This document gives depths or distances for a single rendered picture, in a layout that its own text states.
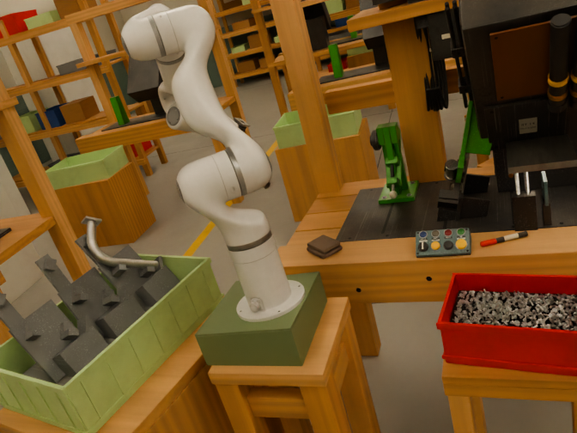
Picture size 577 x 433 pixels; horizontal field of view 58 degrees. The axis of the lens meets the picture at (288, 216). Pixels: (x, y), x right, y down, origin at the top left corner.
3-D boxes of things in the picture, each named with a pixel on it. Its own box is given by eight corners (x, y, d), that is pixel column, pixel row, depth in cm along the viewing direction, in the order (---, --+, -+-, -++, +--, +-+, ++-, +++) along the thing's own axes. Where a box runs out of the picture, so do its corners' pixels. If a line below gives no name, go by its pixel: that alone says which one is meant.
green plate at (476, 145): (486, 171, 155) (500, 103, 145) (458, 168, 157) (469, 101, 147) (486, 158, 164) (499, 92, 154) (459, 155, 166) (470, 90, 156)
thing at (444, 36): (488, 50, 163) (483, 0, 157) (433, 61, 170) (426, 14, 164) (488, 43, 173) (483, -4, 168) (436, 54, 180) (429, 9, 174)
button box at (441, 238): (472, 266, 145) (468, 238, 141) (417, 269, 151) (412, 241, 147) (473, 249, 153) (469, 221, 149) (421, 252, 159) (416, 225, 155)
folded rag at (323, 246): (343, 249, 166) (341, 240, 165) (323, 260, 163) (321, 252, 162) (325, 240, 175) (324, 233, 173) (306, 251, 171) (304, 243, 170)
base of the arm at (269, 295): (285, 322, 126) (263, 256, 121) (224, 321, 136) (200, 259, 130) (316, 282, 142) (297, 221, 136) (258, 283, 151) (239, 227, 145)
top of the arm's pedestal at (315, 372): (326, 387, 125) (322, 375, 124) (211, 384, 137) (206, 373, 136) (351, 307, 152) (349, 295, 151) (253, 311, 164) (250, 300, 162)
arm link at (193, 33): (216, 209, 132) (275, 186, 135) (216, 201, 120) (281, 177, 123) (146, 32, 135) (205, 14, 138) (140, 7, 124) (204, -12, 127)
